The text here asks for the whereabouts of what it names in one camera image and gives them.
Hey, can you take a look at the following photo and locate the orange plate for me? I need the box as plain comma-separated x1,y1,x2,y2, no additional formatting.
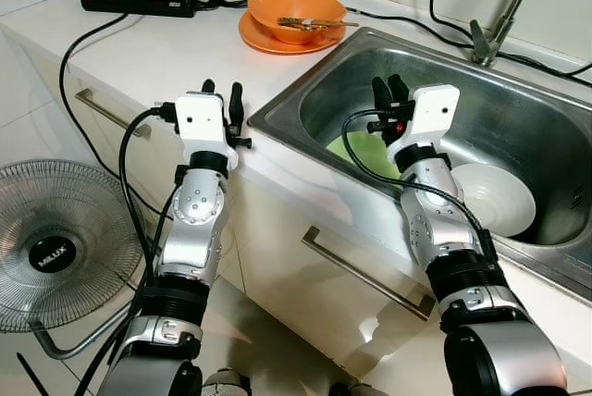
239,9,348,55

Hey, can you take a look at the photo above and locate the orange bowl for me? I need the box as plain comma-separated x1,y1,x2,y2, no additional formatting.
247,0,348,45

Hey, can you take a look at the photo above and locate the white kitchen cabinet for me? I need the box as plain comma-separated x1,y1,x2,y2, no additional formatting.
0,31,592,388

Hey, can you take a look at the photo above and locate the green plate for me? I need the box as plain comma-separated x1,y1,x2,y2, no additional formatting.
326,130,403,181

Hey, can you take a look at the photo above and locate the metal spoon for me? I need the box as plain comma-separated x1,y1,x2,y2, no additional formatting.
277,16,360,30

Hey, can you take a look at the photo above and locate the stainless steel sink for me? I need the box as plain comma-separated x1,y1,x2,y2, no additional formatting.
248,26,592,300

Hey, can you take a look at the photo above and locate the white bowl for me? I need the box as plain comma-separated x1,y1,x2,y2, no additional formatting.
450,163,537,238

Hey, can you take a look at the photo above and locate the steel faucet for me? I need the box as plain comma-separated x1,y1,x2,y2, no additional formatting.
470,0,579,67

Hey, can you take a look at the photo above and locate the grey floor fan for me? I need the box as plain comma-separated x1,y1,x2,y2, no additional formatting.
0,160,149,360

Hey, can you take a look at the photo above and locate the grey robot left foot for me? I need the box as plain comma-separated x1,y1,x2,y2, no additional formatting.
202,368,253,396

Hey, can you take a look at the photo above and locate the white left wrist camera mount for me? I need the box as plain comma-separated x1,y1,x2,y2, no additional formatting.
176,93,240,170

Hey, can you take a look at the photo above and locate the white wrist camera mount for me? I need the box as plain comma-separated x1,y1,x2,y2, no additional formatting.
387,85,461,164
176,93,240,170

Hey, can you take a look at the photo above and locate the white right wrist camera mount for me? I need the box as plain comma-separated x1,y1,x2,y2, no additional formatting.
387,85,461,164

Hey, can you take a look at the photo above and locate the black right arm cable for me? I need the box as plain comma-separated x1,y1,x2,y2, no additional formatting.
340,111,500,267

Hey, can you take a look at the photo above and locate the short metal drawer handle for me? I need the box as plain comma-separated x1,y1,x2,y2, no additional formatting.
76,89,151,138

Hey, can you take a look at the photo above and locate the thick black power cable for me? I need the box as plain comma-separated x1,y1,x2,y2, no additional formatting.
58,12,167,221

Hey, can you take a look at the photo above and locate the long metal drawer handle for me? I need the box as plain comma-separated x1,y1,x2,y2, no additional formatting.
301,226,436,321

